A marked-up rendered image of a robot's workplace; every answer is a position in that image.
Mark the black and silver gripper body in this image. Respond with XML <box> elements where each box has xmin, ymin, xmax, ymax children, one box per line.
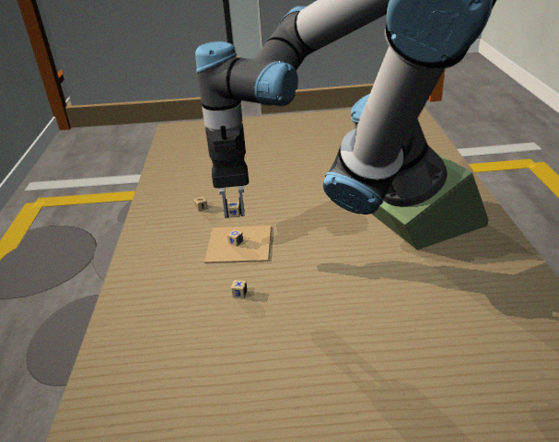
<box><xmin>202</xmin><ymin>103</ymin><xmax>249</xmax><ymax>188</ymax></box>

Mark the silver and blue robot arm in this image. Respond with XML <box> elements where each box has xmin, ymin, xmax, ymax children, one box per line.
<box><xmin>195</xmin><ymin>0</ymin><xmax>496</xmax><ymax>215</ymax></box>

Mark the tan flat mat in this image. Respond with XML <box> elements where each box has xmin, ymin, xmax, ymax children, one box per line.
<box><xmin>204</xmin><ymin>226</ymin><xmax>271</xmax><ymax>263</ymax></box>

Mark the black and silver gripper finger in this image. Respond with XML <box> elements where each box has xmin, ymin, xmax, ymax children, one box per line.
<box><xmin>219</xmin><ymin>188</ymin><xmax>228</xmax><ymax>218</ymax></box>
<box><xmin>238</xmin><ymin>186</ymin><xmax>245</xmax><ymax>216</ymax></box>

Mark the wooden letter block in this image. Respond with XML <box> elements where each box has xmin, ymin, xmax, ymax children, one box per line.
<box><xmin>194</xmin><ymin>197</ymin><xmax>208</xmax><ymax>212</ymax></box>
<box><xmin>227</xmin><ymin>230</ymin><xmax>243</xmax><ymax>246</ymax></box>
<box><xmin>227</xmin><ymin>202</ymin><xmax>240</xmax><ymax>217</ymax></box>
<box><xmin>231</xmin><ymin>280</ymin><xmax>247</xmax><ymax>298</ymax></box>

